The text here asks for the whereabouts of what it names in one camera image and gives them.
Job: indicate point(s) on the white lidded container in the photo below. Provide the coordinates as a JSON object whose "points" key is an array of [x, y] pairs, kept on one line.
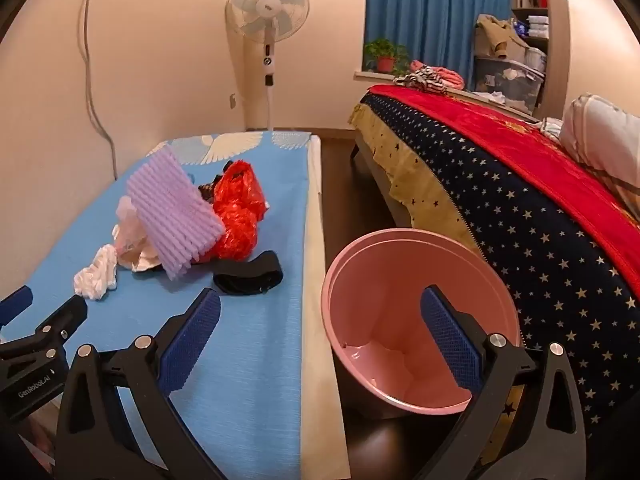
{"points": [[534, 60]]}

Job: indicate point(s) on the potted green plant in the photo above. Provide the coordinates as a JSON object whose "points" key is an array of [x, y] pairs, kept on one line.
{"points": [[385, 55]]}

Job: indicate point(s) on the pink plastic bin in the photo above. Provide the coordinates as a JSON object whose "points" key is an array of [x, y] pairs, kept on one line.
{"points": [[380, 290]]}

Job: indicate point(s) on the red plastic bag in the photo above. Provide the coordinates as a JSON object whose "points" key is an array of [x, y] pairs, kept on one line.
{"points": [[240, 195]]}

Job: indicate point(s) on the blue tablecloth with white print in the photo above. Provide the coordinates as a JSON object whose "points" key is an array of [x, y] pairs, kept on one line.
{"points": [[250, 360]]}

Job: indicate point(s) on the folded light striped cloth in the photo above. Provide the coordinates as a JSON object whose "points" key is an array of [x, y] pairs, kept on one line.
{"points": [[550, 130]]}

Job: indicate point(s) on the blue curtain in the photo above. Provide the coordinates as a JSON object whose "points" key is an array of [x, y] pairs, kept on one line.
{"points": [[425, 10]]}

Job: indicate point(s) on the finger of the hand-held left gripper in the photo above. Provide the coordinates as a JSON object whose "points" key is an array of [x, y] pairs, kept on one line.
{"points": [[70, 312], [15, 306]]}

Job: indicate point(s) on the grey bed frame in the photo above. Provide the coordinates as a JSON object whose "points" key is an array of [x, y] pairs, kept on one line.
{"points": [[375, 170]]}

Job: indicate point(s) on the beige coat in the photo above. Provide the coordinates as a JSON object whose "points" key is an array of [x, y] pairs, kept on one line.
{"points": [[495, 35]]}

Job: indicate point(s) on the clear storage box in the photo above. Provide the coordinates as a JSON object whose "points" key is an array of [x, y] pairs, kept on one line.
{"points": [[505, 80]]}

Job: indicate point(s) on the clear plastic bag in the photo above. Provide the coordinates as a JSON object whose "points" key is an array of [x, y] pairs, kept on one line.
{"points": [[127, 220]]}

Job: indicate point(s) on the navy star quilt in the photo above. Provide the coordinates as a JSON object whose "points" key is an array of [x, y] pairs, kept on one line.
{"points": [[525, 220]]}

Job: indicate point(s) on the white tissue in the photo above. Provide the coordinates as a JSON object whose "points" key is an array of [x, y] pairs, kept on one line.
{"points": [[95, 275]]}

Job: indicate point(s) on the red blanket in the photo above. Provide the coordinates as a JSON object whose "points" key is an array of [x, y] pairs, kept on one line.
{"points": [[540, 160]]}

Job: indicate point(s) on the white standing fan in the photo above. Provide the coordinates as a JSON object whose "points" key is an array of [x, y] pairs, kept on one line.
{"points": [[267, 7]]}

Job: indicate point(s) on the white window sill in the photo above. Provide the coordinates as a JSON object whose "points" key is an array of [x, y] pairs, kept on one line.
{"points": [[372, 76]]}

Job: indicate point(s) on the blue tissue packet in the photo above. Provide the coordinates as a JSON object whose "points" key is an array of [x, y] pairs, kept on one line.
{"points": [[519, 27]]}

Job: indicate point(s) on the striped pillow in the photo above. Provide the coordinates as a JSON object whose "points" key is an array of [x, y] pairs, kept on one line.
{"points": [[600, 135]]}

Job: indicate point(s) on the pink garment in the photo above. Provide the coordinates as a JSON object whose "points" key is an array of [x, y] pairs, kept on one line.
{"points": [[447, 76]]}

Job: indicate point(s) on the row of books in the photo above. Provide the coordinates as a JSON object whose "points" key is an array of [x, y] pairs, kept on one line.
{"points": [[530, 0]]}

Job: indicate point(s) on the folded white towels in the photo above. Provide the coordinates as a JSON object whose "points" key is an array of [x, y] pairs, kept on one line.
{"points": [[539, 25]]}

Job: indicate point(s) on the purple ridged foam sheet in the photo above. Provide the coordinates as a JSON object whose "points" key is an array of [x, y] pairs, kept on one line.
{"points": [[172, 210]]}

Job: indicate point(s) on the wooden wall shelf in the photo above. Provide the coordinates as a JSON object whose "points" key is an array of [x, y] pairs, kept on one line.
{"points": [[555, 35]]}

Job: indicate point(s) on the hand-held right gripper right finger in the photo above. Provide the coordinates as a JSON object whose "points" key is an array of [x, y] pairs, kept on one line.
{"points": [[450, 340]]}

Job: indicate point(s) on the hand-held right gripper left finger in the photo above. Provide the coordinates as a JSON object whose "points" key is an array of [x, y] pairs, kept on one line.
{"points": [[192, 335]]}

